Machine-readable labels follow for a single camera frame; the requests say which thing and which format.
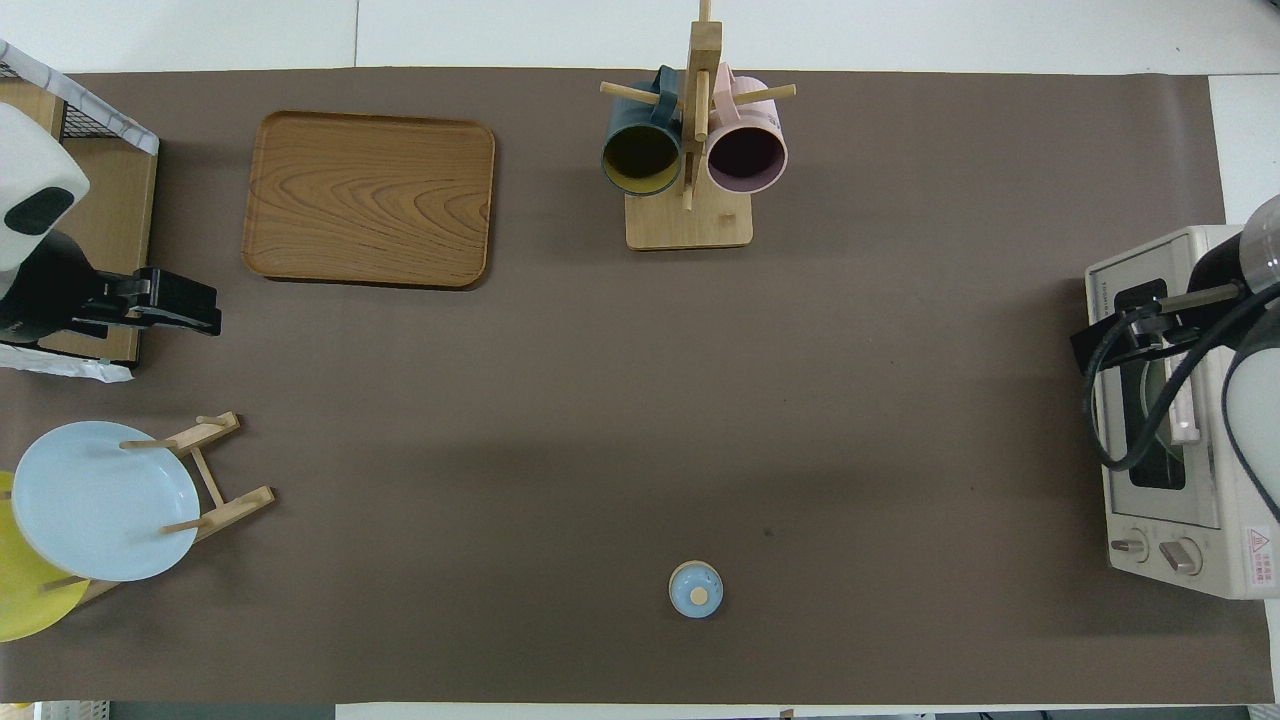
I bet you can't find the wooden plate rack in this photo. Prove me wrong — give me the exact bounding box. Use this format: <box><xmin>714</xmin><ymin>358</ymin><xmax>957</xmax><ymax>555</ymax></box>
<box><xmin>40</xmin><ymin>411</ymin><xmax>277</xmax><ymax>606</ymax></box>

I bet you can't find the pink mug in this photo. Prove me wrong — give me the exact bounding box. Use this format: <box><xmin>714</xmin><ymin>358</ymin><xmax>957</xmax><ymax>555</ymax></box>
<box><xmin>706</xmin><ymin>62</ymin><xmax>790</xmax><ymax>196</ymax></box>

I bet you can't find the yellow plate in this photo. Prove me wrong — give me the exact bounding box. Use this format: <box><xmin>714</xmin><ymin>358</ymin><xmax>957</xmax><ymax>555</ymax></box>
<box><xmin>0</xmin><ymin>470</ymin><xmax>91</xmax><ymax>643</ymax></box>

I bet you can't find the wooden mug tree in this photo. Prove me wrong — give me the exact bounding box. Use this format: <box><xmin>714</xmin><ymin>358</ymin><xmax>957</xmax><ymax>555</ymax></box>
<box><xmin>600</xmin><ymin>0</ymin><xmax>798</xmax><ymax>251</ymax></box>

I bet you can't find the dark blue mug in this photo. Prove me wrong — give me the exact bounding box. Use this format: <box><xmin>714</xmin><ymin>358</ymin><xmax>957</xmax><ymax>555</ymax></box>
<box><xmin>601</xmin><ymin>66</ymin><xmax>685</xmax><ymax>198</ymax></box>

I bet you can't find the wire basket with wooden shelves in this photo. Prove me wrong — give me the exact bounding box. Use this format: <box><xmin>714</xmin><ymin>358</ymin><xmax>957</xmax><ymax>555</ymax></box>
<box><xmin>0</xmin><ymin>38</ymin><xmax>161</xmax><ymax>385</ymax></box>

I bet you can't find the light blue plate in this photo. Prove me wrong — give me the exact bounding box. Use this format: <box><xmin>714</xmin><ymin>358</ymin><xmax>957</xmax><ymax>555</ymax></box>
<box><xmin>11</xmin><ymin>421</ymin><xmax>201</xmax><ymax>583</ymax></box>

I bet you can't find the white toaster oven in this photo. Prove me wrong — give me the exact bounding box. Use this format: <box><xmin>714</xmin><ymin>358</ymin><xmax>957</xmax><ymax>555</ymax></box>
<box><xmin>1085</xmin><ymin>224</ymin><xmax>1280</xmax><ymax>601</ymax></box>

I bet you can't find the pale green plate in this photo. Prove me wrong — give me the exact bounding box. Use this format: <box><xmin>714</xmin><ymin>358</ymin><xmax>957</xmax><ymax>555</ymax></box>
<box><xmin>1140</xmin><ymin>360</ymin><xmax>1173</xmax><ymax>466</ymax></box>

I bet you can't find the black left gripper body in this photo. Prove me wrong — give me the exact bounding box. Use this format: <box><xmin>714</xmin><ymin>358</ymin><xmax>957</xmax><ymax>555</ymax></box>
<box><xmin>0</xmin><ymin>230</ymin><xmax>143</xmax><ymax>347</ymax></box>

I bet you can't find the wooden serving tray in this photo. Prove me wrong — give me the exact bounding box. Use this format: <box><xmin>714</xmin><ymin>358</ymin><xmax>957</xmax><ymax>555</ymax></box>
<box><xmin>242</xmin><ymin>110</ymin><xmax>497</xmax><ymax>291</ymax></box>

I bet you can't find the brown table mat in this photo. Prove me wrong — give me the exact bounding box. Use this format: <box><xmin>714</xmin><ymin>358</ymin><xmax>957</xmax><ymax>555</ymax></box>
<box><xmin>0</xmin><ymin>68</ymin><xmax>1276</xmax><ymax>706</ymax></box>

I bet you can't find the glass toaster oven door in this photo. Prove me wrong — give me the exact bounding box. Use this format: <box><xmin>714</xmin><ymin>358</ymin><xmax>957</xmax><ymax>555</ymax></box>
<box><xmin>1088</xmin><ymin>255</ymin><xmax>1223</xmax><ymax>529</ymax></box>

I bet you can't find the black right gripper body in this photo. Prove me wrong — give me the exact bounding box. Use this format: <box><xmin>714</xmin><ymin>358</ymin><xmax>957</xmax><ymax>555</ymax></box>
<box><xmin>1160</xmin><ymin>238</ymin><xmax>1253</xmax><ymax>323</ymax></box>

